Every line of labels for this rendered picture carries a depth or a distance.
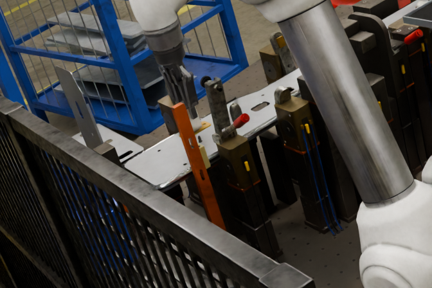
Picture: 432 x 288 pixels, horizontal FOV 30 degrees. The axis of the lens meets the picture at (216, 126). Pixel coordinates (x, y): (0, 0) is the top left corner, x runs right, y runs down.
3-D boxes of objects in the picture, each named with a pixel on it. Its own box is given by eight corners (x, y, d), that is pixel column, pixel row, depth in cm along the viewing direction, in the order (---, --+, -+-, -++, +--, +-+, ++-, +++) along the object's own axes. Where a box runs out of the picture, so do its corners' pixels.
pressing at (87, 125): (103, 182, 204) (55, 63, 189) (125, 197, 195) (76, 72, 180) (101, 184, 204) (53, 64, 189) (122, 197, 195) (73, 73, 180)
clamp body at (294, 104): (322, 213, 220) (290, 94, 203) (349, 227, 211) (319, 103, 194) (304, 226, 217) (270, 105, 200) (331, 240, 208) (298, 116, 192)
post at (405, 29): (427, 151, 232) (404, 24, 214) (440, 155, 228) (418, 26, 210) (415, 159, 230) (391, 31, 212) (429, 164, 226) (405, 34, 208)
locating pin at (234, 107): (240, 120, 217) (234, 99, 214) (247, 123, 215) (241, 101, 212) (231, 125, 216) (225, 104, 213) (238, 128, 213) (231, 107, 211)
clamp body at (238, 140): (268, 245, 214) (233, 130, 198) (292, 258, 206) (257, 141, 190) (249, 258, 211) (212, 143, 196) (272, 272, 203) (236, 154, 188)
